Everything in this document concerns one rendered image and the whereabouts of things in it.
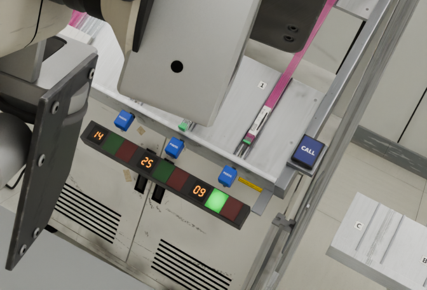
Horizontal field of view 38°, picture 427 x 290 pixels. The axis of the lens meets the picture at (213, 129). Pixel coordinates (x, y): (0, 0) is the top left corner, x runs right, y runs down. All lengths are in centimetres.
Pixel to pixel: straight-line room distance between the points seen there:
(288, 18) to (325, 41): 270
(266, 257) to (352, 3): 52
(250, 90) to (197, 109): 85
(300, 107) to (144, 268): 78
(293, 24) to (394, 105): 271
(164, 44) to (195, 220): 129
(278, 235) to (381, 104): 198
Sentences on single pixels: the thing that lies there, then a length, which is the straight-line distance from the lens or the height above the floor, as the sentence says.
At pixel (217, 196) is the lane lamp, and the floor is 66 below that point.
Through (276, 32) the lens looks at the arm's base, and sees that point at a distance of 35.
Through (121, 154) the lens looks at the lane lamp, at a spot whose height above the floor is 65.
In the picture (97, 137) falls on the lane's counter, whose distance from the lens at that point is 115.
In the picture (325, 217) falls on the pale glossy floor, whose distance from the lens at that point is 245.
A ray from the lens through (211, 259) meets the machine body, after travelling 160.
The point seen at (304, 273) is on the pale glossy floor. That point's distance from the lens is 213.
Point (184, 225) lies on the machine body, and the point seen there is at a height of 30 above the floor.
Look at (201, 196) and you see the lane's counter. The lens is 108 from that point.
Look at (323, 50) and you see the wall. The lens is 304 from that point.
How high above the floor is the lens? 125
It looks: 28 degrees down
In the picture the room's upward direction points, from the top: 20 degrees clockwise
